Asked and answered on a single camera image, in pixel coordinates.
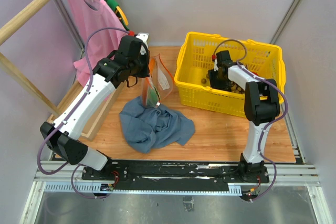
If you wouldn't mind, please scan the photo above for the clear zip bag orange seal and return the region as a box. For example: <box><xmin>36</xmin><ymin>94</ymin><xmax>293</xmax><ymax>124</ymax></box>
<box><xmin>140</xmin><ymin>54</ymin><xmax>174</xmax><ymax>104</ymax></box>

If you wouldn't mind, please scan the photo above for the toy watermelon slice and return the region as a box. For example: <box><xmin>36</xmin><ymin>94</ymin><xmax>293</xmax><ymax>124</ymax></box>
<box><xmin>145</xmin><ymin>84</ymin><xmax>160</xmax><ymax>108</ymax></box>

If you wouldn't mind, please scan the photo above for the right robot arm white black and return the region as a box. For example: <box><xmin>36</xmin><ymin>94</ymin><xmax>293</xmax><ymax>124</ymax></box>
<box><xmin>208</xmin><ymin>50</ymin><xmax>280</xmax><ymax>183</ymax></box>

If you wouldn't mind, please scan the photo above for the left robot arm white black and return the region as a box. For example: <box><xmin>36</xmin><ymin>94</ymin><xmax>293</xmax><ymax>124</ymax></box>
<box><xmin>40</xmin><ymin>33</ymin><xmax>150</xmax><ymax>180</ymax></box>

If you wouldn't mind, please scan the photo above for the yellow plastic basket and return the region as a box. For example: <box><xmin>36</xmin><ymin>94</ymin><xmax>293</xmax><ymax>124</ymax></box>
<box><xmin>174</xmin><ymin>31</ymin><xmax>286</xmax><ymax>117</ymax></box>

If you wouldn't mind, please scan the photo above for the pink t-shirt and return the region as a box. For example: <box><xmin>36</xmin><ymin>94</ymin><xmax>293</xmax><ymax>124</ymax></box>
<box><xmin>65</xmin><ymin>0</ymin><xmax>129</xmax><ymax>88</ymax></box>

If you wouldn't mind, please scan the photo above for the blue crumpled cloth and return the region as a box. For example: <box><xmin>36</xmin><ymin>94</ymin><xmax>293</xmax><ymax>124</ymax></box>
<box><xmin>119</xmin><ymin>97</ymin><xmax>196</xmax><ymax>153</ymax></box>

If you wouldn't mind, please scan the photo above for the wooden clothes rack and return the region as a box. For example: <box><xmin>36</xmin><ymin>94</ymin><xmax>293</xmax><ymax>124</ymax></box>
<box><xmin>0</xmin><ymin>0</ymin><xmax>132</xmax><ymax>141</ymax></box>

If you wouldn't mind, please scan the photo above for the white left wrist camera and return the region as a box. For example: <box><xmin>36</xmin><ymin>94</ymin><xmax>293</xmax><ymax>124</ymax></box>
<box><xmin>135</xmin><ymin>33</ymin><xmax>149</xmax><ymax>55</ymax></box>

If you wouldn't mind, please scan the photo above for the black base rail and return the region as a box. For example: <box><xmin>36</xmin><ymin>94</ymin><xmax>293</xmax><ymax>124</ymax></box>
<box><xmin>81</xmin><ymin>159</ymin><xmax>270</xmax><ymax>193</ymax></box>

